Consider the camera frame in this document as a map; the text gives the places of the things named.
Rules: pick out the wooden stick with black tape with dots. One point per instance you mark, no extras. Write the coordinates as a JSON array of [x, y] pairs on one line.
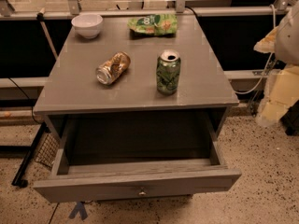
[[40, 18]]

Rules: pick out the wire mesh basket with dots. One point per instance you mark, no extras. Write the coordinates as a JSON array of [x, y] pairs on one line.
[[47, 150]]

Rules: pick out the grey drawer cabinet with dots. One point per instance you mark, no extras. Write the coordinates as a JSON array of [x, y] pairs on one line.
[[72, 86]]

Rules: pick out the gold crushed can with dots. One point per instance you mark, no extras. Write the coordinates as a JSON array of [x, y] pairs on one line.
[[109, 71]]

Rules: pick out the white bowl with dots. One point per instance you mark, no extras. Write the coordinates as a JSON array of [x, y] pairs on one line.
[[88, 25]]

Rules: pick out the green chip bag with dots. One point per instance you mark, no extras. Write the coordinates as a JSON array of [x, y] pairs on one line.
[[156, 24]]

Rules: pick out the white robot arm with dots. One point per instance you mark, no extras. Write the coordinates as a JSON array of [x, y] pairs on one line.
[[283, 40]]

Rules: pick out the blue tape cross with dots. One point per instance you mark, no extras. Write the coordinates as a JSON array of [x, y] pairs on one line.
[[80, 210]]

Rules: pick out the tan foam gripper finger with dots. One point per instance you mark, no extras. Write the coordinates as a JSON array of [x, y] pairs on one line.
[[281, 92]]

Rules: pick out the black floor stand bar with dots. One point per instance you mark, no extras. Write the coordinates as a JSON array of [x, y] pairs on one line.
[[18, 180]]

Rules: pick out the grey top drawer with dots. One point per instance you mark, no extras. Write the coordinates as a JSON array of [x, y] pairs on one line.
[[136, 155]]

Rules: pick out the green soda can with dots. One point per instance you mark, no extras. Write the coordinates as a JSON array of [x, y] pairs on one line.
[[168, 71]]

